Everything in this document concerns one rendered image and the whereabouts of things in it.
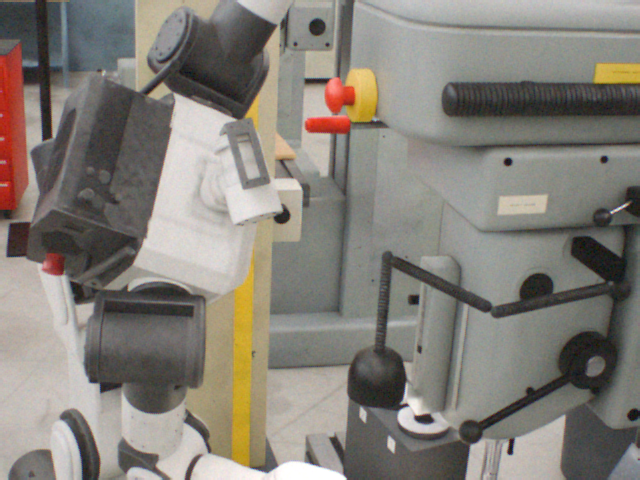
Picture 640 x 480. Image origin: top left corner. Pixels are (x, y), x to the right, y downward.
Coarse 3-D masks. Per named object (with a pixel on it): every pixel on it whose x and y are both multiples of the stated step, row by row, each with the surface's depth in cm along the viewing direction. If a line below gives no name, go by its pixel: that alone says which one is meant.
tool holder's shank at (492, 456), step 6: (486, 444) 129; (492, 444) 128; (498, 444) 128; (486, 450) 129; (492, 450) 129; (498, 450) 129; (486, 456) 129; (492, 456) 129; (498, 456) 129; (486, 462) 130; (492, 462) 129; (498, 462) 130; (486, 468) 130; (492, 468) 130; (498, 468) 130; (486, 474) 130; (492, 474) 130
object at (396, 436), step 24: (360, 408) 164; (384, 408) 161; (408, 408) 159; (360, 432) 165; (384, 432) 156; (408, 432) 153; (432, 432) 152; (456, 432) 155; (360, 456) 166; (384, 456) 157; (408, 456) 150; (432, 456) 151; (456, 456) 154
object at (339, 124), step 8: (312, 120) 114; (320, 120) 115; (328, 120) 115; (336, 120) 115; (344, 120) 115; (376, 120) 117; (312, 128) 114; (320, 128) 115; (328, 128) 115; (336, 128) 115; (344, 128) 115; (352, 128) 116; (360, 128) 117; (368, 128) 117; (376, 128) 117
